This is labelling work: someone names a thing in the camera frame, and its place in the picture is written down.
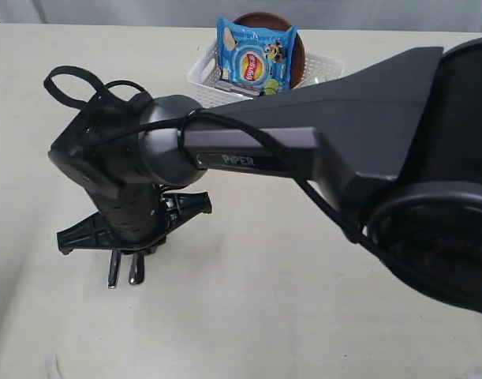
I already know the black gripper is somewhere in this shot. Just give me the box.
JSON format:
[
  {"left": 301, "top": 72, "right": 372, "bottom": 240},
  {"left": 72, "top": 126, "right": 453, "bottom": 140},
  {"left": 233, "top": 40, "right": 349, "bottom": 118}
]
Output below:
[{"left": 57, "top": 185, "right": 212, "bottom": 253}]

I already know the silver table knife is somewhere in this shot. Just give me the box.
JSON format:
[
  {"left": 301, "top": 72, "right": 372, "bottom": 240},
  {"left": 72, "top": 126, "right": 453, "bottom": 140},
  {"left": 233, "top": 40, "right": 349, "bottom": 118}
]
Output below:
[{"left": 107, "top": 250, "right": 121, "bottom": 289}]

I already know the silver fork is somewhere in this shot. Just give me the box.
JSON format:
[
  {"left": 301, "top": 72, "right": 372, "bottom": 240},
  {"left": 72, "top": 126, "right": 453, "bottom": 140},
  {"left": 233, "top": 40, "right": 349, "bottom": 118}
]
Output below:
[{"left": 128, "top": 253, "right": 145, "bottom": 286}]

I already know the white perforated plastic basket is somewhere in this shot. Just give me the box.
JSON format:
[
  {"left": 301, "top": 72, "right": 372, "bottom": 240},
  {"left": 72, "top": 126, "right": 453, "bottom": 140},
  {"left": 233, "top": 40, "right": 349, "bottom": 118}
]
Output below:
[{"left": 185, "top": 37, "right": 347, "bottom": 110}]

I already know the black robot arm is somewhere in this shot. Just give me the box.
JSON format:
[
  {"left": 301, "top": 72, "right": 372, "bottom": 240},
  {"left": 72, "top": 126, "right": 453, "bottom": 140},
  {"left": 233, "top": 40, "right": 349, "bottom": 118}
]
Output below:
[{"left": 43, "top": 38, "right": 482, "bottom": 313}]

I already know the silver foil packet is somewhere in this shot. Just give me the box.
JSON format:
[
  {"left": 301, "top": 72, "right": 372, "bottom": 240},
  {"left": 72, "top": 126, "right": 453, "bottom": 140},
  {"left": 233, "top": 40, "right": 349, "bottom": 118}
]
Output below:
[{"left": 215, "top": 81, "right": 260, "bottom": 98}]

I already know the blue chips bag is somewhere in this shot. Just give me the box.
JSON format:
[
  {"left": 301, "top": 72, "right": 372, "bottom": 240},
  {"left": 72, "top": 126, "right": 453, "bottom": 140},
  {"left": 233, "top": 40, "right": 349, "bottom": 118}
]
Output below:
[{"left": 216, "top": 17, "right": 297, "bottom": 95}]

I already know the brown round plate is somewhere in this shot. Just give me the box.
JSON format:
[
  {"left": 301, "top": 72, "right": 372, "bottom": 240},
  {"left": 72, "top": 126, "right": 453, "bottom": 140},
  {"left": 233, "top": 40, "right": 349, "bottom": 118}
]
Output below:
[{"left": 234, "top": 11, "right": 305, "bottom": 89}]

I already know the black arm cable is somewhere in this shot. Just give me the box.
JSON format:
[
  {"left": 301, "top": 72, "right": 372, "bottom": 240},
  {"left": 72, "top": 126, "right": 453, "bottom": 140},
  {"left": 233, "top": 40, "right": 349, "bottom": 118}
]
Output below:
[{"left": 43, "top": 66, "right": 383, "bottom": 253}]

